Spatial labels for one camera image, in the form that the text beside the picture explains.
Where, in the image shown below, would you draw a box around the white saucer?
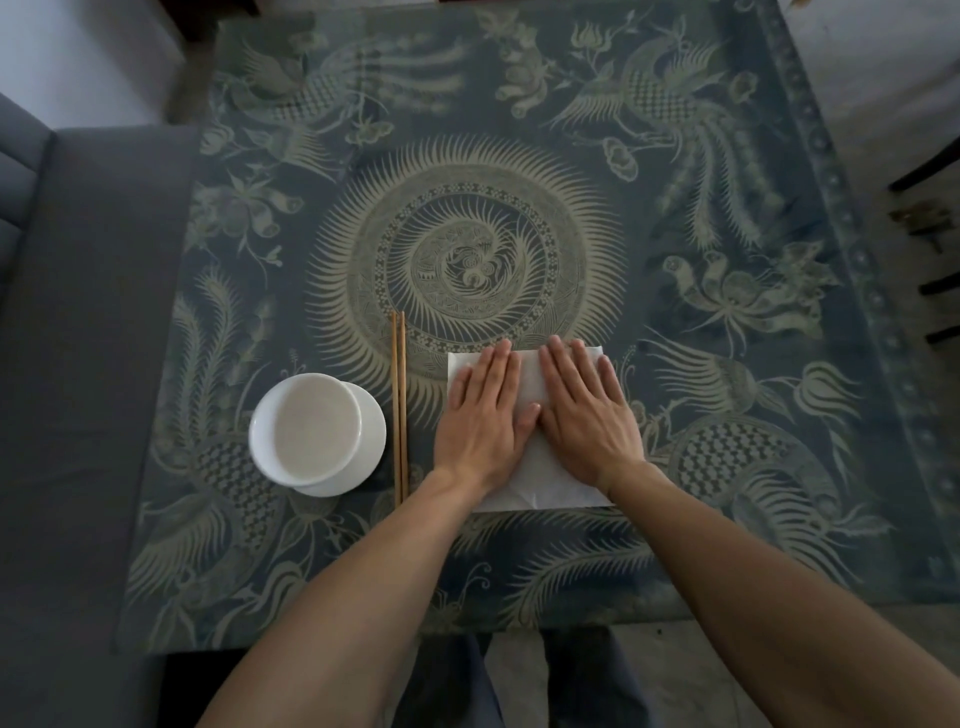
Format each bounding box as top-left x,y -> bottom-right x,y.
294,380 -> 388,499

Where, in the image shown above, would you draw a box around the person's right hand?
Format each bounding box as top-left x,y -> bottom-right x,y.
536,335 -> 648,496

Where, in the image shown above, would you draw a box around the blue phoenix patterned tablecloth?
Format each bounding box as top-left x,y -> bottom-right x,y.
112,0 -> 960,655

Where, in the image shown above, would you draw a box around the white bowl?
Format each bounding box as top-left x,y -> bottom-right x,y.
248,372 -> 367,487

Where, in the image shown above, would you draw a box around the small floor debris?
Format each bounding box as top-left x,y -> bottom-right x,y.
888,200 -> 958,254

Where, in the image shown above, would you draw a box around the person's right forearm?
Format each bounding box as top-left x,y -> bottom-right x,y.
603,458 -> 960,728

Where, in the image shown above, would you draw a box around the white paper napkin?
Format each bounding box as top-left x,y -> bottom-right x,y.
446,346 -> 616,514

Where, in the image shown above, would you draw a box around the person's left forearm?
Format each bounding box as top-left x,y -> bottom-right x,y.
196,468 -> 500,728

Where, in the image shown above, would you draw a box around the person's blue jeans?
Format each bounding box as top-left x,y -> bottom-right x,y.
389,628 -> 655,728

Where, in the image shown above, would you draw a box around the black chair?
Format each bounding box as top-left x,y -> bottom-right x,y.
888,134 -> 960,346

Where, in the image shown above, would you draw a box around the grey upholstered sofa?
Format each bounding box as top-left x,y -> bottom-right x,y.
0,91 -> 200,728

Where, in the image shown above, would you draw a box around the person's left hand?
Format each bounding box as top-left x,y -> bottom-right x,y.
432,338 -> 543,498

